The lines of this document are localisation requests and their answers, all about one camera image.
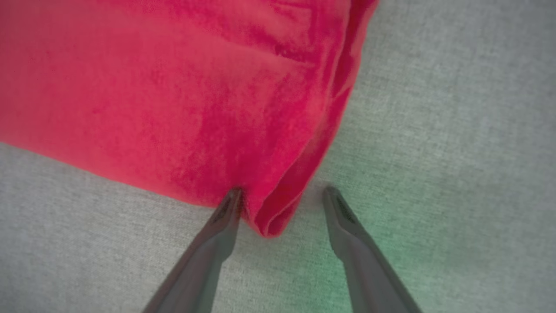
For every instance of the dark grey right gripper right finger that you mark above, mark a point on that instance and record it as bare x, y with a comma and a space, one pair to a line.
369, 269

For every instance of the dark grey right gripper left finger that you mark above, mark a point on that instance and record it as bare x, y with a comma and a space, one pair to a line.
204, 265

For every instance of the red and white striped garment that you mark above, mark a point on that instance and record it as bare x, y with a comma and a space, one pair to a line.
173, 87

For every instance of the grey fabric work surface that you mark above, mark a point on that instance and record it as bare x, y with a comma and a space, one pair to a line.
456, 130

